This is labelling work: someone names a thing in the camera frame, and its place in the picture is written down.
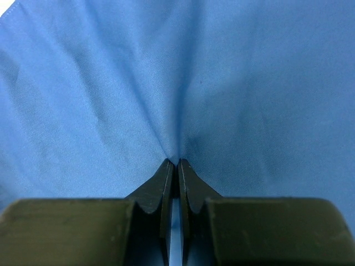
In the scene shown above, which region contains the blue surgical wrap cloth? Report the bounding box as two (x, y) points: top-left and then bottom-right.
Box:
(1, 1), (354, 265)

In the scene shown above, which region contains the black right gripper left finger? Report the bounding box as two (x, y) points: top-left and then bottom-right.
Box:
(1, 160), (174, 265)

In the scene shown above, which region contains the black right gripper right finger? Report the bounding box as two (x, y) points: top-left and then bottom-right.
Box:
(177, 159), (354, 265)

